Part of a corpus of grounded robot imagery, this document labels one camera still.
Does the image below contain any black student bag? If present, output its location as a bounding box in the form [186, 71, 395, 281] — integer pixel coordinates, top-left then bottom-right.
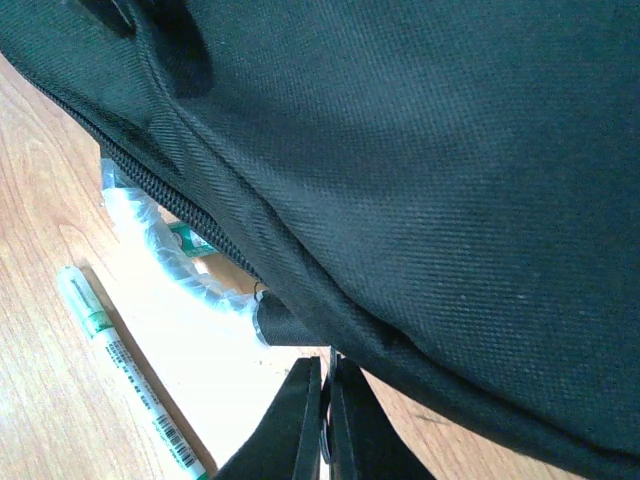
[1, 1, 639, 479]

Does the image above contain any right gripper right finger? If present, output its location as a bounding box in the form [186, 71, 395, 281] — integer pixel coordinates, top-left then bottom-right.
[329, 352, 434, 480]

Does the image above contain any silver pen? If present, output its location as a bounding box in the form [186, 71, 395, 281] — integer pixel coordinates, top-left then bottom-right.
[57, 266, 208, 479]

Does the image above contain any white green glue stick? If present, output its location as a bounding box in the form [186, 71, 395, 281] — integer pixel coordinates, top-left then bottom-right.
[168, 222, 217, 258]

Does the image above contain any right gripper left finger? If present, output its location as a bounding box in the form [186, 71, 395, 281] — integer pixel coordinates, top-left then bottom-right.
[216, 357, 322, 480]

